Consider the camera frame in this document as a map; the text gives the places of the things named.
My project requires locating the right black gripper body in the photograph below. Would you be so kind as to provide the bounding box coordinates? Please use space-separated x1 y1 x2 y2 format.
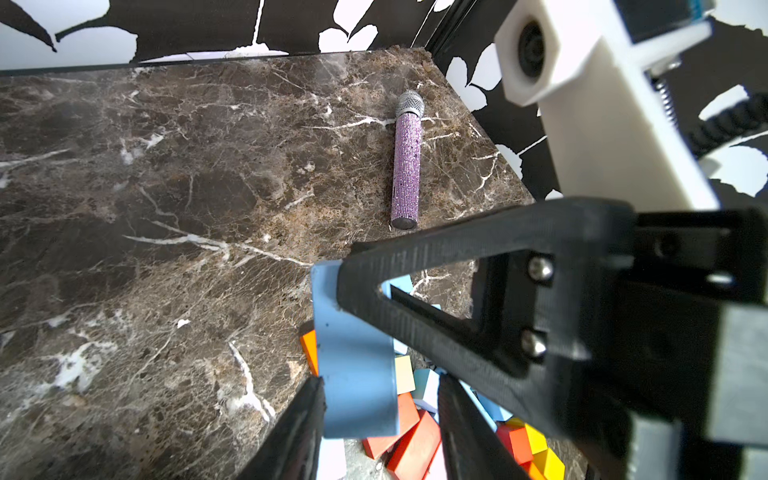
337 198 767 479

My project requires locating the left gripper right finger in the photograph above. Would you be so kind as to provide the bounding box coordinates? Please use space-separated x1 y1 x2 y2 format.
438 374 516 479

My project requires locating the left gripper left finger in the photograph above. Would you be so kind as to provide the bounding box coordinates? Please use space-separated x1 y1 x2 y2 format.
236 376 326 480

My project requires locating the light blue block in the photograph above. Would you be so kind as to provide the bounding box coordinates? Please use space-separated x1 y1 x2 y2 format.
310 260 403 439

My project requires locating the red orange block stack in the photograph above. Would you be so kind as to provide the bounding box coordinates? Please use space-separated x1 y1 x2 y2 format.
362 393 442 479

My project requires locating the purple glitter microphone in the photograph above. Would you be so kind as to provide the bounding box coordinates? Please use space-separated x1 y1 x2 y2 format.
390 90 425 230

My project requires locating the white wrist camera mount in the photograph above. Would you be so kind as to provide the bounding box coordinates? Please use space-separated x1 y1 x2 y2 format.
495 1 720 212

